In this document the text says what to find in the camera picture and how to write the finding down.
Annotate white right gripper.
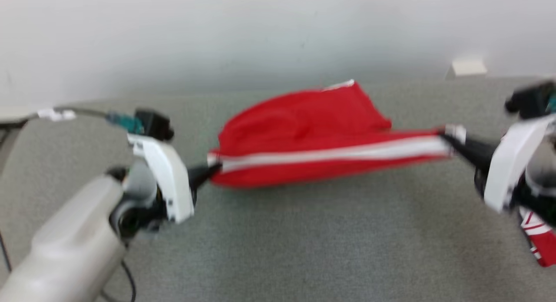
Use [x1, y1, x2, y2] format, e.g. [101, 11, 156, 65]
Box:
[441, 115, 556, 213]

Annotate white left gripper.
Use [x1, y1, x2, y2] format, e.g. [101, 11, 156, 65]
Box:
[127, 135, 222, 224]

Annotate red shorts with white stripe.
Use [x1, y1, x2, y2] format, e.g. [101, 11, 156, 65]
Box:
[208, 80, 466, 189]

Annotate red jersey with lettering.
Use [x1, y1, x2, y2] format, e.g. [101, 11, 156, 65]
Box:
[519, 208, 556, 268]

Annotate grey fabric sofa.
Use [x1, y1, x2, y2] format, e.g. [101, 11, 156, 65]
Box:
[0, 74, 556, 302]

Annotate white wall box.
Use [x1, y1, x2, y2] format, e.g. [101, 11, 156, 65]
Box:
[451, 59, 488, 77]

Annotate left camera cable teal plug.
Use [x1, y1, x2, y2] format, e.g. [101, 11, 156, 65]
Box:
[37, 107, 145, 135]

